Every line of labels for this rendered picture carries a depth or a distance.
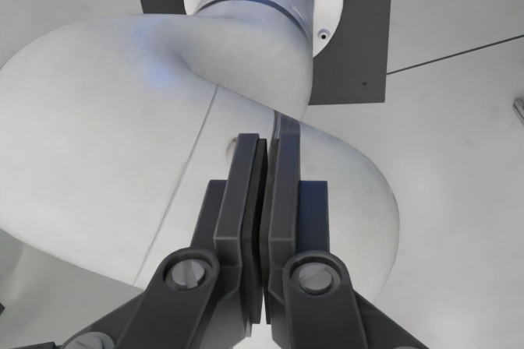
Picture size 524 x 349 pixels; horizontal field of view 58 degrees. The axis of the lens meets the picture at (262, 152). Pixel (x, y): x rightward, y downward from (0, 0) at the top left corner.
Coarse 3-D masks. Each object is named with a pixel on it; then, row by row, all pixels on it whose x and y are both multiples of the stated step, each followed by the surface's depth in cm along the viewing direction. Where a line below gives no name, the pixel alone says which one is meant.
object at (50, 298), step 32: (0, 256) 190; (32, 256) 189; (0, 288) 176; (32, 288) 175; (64, 288) 174; (96, 288) 173; (128, 288) 172; (0, 320) 164; (32, 320) 164; (64, 320) 163; (96, 320) 162
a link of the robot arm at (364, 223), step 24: (288, 120) 25; (312, 144) 24; (336, 144) 26; (312, 168) 23; (336, 168) 24; (360, 168) 25; (336, 192) 23; (360, 192) 24; (384, 192) 25; (336, 216) 23; (360, 216) 23; (384, 216) 24; (336, 240) 22; (360, 240) 23; (384, 240) 24; (360, 264) 23; (384, 264) 24; (360, 288) 23; (264, 312) 23; (264, 336) 23
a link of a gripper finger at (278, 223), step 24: (288, 144) 12; (288, 168) 11; (288, 192) 10; (312, 192) 11; (264, 216) 10; (288, 216) 9; (312, 216) 11; (264, 240) 9; (288, 240) 9; (312, 240) 10; (264, 264) 10; (264, 288) 10; (360, 312) 8; (288, 336) 9; (384, 336) 8; (408, 336) 8
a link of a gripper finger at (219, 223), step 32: (256, 160) 11; (224, 192) 10; (256, 192) 10; (224, 224) 9; (256, 224) 10; (224, 256) 9; (256, 256) 10; (224, 288) 9; (256, 288) 10; (128, 320) 9; (224, 320) 9; (256, 320) 11
